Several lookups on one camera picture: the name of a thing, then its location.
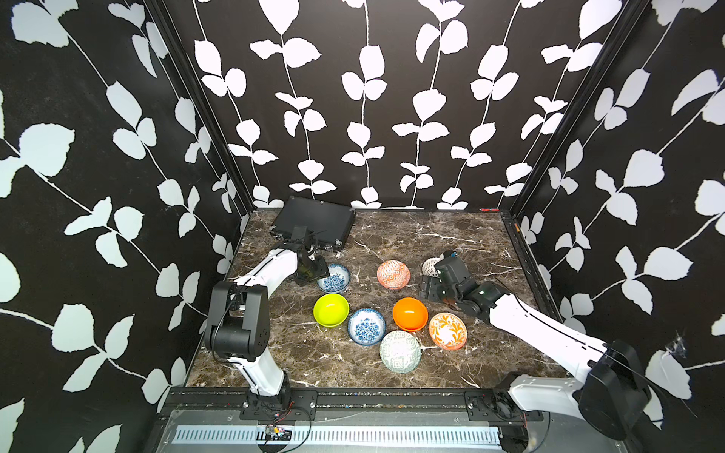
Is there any small circuit board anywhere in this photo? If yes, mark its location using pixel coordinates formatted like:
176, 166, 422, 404
264, 427, 293, 443

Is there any black hard carrying case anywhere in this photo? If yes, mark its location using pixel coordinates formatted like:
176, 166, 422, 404
270, 196, 356, 251

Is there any pale green patterned bowl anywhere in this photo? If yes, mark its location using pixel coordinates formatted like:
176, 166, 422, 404
379, 330, 421, 374

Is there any lime green bowl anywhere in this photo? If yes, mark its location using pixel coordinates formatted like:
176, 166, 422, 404
313, 294, 349, 328

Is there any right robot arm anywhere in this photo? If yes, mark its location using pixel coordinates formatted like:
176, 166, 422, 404
420, 251, 651, 441

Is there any orange plastic bowl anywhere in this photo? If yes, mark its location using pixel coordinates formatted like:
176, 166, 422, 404
393, 297, 429, 332

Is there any red patterned bowl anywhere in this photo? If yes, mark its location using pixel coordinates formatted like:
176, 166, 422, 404
376, 260, 411, 291

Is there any black front mounting rail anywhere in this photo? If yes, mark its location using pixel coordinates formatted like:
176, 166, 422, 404
160, 387, 556, 425

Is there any white maroon patterned bowl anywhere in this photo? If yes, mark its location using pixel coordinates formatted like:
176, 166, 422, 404
421, 256, 443, 277

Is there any blue floral bowl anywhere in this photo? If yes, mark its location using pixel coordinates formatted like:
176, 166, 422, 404
347, 308, 386, 347
316, 263, 350, 294

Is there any orange leaf patterned bowl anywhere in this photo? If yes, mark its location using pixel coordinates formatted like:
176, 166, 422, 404
429, 313, 467, 350

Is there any white perforated cable tray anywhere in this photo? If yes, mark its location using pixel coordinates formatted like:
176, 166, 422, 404
171, 425, 501, 449

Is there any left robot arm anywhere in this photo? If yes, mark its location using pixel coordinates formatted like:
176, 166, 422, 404
204, 226, 330, 409

